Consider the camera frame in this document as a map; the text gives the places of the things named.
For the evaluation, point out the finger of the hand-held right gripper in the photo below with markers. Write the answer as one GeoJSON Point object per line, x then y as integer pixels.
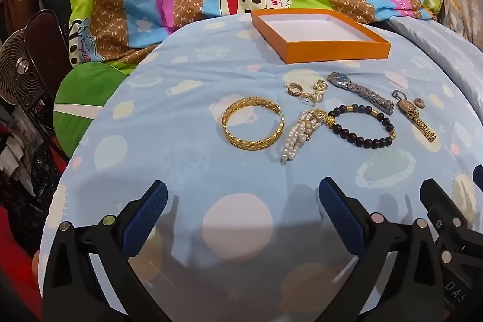
{"type": "Point", "coordinates": [479, 176]}
{"type": "Point", "coordinates": [439, 201]}

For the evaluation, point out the silver wristwatch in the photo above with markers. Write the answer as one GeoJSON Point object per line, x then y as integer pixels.
{"type": "Point", "coordinates": [339, 80]}

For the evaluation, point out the gold hoop earring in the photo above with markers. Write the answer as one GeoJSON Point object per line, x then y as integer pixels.
{"type": "Point", "coordinates": [292, 91]}

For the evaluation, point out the gold wristwatch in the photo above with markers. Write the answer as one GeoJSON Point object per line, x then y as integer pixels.
{"type": "Point", "coordinates": [405, 107]}

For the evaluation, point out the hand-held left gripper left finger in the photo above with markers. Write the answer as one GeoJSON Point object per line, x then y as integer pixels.
{"type": "Point", "coordinates": [145, 216]}

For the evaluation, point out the pile of dark clothes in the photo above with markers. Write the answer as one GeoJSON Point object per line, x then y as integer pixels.
{"type": "Point", "coordinates": [26, 163]}

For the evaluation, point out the black chair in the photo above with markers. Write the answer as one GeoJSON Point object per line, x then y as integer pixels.
{"type": "Point", "coordinates": [41, 39]}

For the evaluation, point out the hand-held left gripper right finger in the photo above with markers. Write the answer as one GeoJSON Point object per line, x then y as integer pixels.
{"type": "Point", "coordinates": [341, 216]}

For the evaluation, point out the light blue planet bedsheet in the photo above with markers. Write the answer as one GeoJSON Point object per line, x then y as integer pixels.
{"type": "Point", "coordinates": [169, 118]}

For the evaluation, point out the round black fan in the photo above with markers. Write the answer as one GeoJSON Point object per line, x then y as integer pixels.
{"type": "Point", "coordinates": [19, 69]}

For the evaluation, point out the green cushion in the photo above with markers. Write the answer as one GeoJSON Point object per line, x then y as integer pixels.
{"type": "Point", "coordinates": [86, 88]}

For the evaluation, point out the orange jewelry box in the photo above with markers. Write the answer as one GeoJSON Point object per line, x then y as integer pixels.
{"type": "Point", "coordinates": [339, 52]}

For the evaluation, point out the gold woven bangle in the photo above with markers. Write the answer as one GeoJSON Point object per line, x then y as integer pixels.
{"type": "Point", "coordinates": [273, 133]}

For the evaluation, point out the red cloth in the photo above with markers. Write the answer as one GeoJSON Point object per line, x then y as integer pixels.
{"type": "Point", "coordinates": [15, 254]}

